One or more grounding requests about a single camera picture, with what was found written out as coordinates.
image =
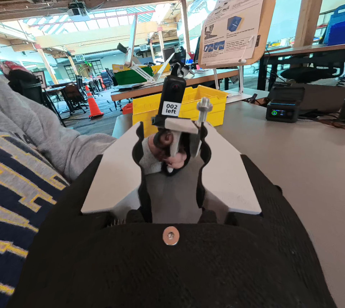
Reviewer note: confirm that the plain wooden post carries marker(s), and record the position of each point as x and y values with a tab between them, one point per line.
312	3

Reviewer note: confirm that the silver hex nut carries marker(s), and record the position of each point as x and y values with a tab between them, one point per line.
204	107

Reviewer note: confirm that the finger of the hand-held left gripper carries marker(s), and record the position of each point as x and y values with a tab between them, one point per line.
183	125
195	143

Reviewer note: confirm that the dark chair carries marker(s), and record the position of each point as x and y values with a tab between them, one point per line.
25	86

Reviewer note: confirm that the yellow plastic bin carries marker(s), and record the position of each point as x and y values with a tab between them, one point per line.
210	103

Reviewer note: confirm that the wooden desk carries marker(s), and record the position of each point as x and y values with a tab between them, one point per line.
204	77

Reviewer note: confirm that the black rounded office chair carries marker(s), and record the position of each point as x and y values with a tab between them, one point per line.
307	74

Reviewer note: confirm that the wooden clipboard on white stand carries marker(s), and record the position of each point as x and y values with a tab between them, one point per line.
265	30

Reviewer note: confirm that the orange traffic cone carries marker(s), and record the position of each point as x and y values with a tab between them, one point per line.
94	105

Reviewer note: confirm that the blue bag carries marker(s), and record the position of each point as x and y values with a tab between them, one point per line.
335	27

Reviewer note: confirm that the ceiling projector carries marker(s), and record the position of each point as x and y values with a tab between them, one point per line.
77	9

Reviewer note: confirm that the silver threaded bolt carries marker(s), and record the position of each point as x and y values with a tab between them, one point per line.
200	119

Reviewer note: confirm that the computer monitor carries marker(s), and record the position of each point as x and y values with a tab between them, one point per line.
168	54

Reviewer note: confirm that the dark framed desk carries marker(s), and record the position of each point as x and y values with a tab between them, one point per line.
304	53

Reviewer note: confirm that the green and yellow box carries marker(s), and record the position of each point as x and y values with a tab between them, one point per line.
132	76

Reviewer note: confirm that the person's left hand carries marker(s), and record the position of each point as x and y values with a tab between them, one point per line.
176	161

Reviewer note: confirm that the printed instruction sheet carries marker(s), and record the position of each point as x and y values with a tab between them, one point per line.
234	22

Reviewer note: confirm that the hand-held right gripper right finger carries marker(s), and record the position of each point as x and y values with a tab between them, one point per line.
229	178

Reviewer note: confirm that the person's left forearm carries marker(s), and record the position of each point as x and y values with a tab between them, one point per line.
54	135

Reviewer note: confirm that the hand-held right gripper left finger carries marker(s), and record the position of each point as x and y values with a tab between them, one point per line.
116	173

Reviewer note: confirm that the brown office chair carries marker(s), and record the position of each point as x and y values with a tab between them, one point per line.
74	97

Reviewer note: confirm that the black power station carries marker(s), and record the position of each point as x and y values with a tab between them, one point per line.
285	103

